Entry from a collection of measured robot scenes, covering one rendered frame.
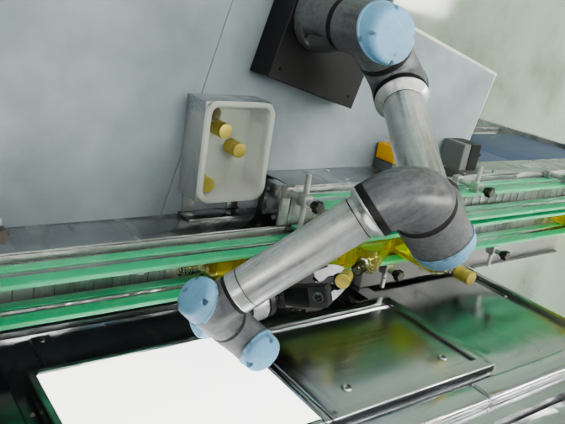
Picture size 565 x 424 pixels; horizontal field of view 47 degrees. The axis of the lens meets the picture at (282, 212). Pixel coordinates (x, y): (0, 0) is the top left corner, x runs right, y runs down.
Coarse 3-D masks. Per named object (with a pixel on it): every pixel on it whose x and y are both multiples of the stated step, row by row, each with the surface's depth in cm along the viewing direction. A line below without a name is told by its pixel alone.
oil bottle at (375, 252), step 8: (384, 240) 160; (392, 240) 165; (360, 248) 152; (368, 248) 152; (376, 248) 153; (384, 248) 156; (360, 256) 150; (368, 256) 150; (376, 256) 150; (384, 256) 160; (352, 264) 152; (368, 264) 149; (376, 264) 151; (368, 272) 150
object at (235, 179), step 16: (208, 112) 132; (224, 112) 143; (240, 112) 145; (256, 112) 145; (272, 112) 142; (208, 128) 133; (240, 128) 147; (256, 128) 146; (272, 128) 143; (208, 144) 135; (256, 144) 147; (208, 160) 145; (224, 160) 147; (240, 160) 150; (256, 160) 147; (208, 176) 146; (224, 176) 149; (240, 176) 152; (256, 176) 148; (224, 192) 145; (240, 192) 147; (256, 192) 148
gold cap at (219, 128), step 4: (220, 120) 141; (212, 124) 141; (216, 124) 140; (220, 124) 139; (224, 124) 139; (228, 124) 139; (212, 128) 141; (216, 128) 140; (220, 128) 139; (224, 128) 139; (228, 128) 140; (212, 132) 142; (216, 132) 140; (220, 132) 139; (224, 132) 140; (228, 132) 140; (220, 136) 139; (224, 136) 140; (228, 136) 140
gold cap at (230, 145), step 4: (228, 140) 145; (232, 140) 145; (236, 140) 145; (224, 144) 145; (228, 144) 144; (232, 144) 144; (236, 144) 143; (240, 144) 143; (224, 148) 145; (228, 148) 144; (232, 148) 143; (236, 148) 143; (240, 148) 143; (244, 148) 144; (228, 152) 145; (232, 152) 143; (236, 152) 143; (240, 152) 144; (244, 152) 144; (236, 156) 144; (240, 156) 144
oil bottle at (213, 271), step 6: (246, 258) 139; (204, 264) 135; (210, 264) 135; (216, 264) 135; (222, 264) 136; (228, 264) 137; (234, 264) 138; (204, 270) 135; (210, 270) 135; (216, 270) 136; (222, 270) 137; (228, 270) 138; (210, 276) 136; (216, 276) 136
